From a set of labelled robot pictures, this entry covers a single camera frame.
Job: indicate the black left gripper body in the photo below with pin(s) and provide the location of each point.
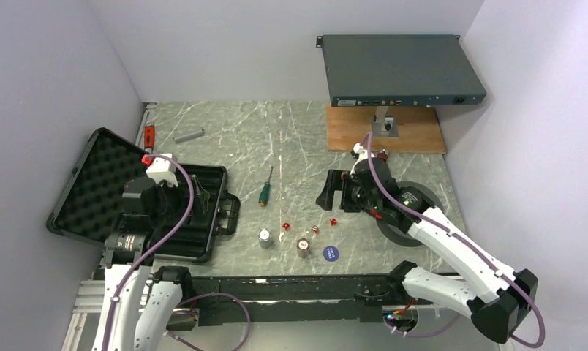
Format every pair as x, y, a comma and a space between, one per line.
172, 202

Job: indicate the wooden board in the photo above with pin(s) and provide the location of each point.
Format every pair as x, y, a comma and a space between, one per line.
418, 129

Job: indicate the grey metal stand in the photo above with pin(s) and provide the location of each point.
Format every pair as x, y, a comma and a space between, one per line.
384, 124

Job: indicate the blue dealer button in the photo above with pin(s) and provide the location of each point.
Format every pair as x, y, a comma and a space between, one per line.
331, 253

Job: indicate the grey metal bar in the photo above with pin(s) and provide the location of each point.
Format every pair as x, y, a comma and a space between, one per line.
189, 136

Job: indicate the grey rack mount unit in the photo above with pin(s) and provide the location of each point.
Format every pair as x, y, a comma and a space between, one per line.
369, 70

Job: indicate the orange black poker chip stack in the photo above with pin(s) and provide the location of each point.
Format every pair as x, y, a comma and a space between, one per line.
303, 247

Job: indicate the blue tan poker chip stack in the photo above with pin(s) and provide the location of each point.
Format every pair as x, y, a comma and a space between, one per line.
265, 238

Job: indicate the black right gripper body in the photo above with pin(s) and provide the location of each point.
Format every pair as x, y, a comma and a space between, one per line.
354, 198

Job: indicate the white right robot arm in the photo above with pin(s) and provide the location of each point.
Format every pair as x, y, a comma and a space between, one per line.
493, 295

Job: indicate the black poker set case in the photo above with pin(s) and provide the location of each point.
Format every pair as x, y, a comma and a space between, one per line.
109, 192

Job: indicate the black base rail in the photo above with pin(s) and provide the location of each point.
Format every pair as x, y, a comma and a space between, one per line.
229, 299

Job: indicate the green handled screwdriver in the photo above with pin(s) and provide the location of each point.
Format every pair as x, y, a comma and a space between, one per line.
265, 192

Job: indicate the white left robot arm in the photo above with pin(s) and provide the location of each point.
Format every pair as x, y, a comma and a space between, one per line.
137, 303

